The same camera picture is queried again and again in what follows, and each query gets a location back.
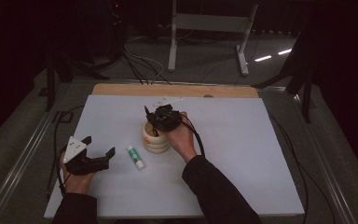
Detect metal floor rail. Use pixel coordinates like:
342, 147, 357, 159
292, 92, 358, 224
0, 83, 73, 224

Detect green white glue stick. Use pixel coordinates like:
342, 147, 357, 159
127, 145, 146, 171

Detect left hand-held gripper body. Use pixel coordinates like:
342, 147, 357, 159
62, 135, 110, 176

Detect black floor cables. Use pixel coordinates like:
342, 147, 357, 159
120, 49, 172, 86

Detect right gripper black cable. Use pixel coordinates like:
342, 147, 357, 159
180, 111, 337, 224

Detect white floor cable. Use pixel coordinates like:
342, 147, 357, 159
124, 46, 166, 85

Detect white table mat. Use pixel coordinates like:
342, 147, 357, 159
43, 94, 306, 218

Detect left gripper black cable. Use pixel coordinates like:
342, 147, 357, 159
46, 105, 85, 197

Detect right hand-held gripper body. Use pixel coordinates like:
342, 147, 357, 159
150, 96, 184, 133

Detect person's right hand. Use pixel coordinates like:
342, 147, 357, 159
167, 111, 199, 163

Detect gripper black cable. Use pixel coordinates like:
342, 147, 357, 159
180, 111, 337, 224
46, 105, 85, 197

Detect black tripod stand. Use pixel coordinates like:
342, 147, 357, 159
251, 18, 316, 124

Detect cream ribbed pen holder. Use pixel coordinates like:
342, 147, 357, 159
141, 120, 171, 154

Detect person's left hand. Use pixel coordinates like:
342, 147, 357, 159
59, 153, 96, 195

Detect white metal stand frame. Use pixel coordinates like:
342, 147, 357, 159
167, 0, 259, 77

